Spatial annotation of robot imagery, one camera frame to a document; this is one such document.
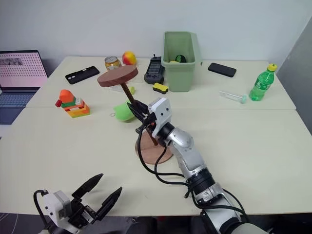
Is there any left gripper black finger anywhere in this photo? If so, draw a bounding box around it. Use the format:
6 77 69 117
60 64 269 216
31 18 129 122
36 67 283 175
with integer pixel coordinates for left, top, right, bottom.
96 186 123 220
71 173 104 199

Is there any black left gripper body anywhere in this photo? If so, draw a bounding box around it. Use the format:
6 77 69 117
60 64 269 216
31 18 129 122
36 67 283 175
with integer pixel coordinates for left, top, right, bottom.
66 197 98 228

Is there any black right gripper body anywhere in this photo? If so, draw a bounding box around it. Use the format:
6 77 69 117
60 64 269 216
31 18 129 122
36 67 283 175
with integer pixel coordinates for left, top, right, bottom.
135 112 157 134

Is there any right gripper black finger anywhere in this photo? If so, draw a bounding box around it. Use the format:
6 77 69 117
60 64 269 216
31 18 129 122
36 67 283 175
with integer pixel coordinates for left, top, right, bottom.
133 99 150 117
126 103 145 123

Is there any brown wooden pole with disc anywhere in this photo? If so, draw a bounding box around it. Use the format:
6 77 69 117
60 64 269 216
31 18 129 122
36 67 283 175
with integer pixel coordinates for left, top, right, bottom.
97 64 159 148

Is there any round wooden base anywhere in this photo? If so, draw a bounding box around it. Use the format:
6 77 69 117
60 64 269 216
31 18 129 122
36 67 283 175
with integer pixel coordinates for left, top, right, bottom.
135 131 174 165

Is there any green plush toy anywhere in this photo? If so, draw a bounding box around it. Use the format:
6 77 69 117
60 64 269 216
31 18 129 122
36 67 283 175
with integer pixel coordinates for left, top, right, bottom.
114 100 136 123

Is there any yellow and black sponge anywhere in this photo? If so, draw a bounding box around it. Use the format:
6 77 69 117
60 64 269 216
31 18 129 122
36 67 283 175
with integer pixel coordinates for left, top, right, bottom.
152 82 170 95

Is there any black handheld controller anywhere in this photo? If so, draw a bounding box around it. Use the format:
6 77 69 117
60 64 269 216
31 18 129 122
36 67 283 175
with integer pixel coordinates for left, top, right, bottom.
143 54 165 85

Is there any green plastic bin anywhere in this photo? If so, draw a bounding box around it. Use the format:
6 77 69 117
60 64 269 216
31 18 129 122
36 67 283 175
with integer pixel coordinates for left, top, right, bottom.
161 31 203 93

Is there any red and yellow fruit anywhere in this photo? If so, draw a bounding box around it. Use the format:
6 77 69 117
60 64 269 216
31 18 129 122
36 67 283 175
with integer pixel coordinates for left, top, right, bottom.
121 50 137 66

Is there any gold-lidded can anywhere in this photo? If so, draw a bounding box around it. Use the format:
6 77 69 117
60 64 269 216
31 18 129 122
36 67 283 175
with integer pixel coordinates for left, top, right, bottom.
104 56 122 72

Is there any colourful toy block stack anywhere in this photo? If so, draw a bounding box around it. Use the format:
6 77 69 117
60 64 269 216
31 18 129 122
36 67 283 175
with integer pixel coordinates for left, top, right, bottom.
55 89 91 119

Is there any clear tube with green cap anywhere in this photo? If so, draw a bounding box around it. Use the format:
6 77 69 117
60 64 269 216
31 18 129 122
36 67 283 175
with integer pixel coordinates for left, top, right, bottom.
218 90 248 106

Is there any plain black phone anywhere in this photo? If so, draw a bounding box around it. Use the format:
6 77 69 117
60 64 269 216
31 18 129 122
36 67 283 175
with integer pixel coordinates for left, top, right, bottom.
208 62 237 78

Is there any green plastic soda bottle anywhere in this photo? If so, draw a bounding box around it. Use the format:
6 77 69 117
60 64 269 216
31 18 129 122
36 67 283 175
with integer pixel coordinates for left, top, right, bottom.
249 63 278 102

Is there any open laptop computer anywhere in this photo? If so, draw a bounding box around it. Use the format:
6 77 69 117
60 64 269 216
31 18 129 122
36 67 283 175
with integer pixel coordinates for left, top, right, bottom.
0 50 48 125

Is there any grey partition panel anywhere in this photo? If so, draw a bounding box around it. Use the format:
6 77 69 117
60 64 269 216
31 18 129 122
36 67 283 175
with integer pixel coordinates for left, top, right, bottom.
276 30 312 137

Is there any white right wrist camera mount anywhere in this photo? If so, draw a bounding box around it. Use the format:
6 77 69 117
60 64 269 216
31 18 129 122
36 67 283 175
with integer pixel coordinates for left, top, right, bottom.
147 97 172 138

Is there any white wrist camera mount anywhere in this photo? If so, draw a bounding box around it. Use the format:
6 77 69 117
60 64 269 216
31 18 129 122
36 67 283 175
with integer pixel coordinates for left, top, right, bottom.
42 190 73 232
147 97 172 138

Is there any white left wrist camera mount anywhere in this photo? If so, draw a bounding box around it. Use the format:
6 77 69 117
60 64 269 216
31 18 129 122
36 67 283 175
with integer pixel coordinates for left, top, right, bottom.
42 190 73 232

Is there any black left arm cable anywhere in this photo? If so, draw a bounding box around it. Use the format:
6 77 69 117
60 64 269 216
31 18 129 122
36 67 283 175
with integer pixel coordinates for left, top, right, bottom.
33 189 53 228

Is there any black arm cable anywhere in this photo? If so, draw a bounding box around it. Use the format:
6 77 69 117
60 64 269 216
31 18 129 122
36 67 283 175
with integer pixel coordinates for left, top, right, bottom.
33 189 53 228
136 126 250 221

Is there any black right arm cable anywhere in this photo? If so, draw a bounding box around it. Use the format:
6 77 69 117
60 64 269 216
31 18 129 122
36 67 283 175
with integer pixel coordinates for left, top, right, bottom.
136 126 250 221

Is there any black phone with camera lenses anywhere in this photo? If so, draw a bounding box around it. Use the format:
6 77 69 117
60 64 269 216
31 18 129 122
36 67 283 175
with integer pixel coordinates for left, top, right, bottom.
65 65 100 85

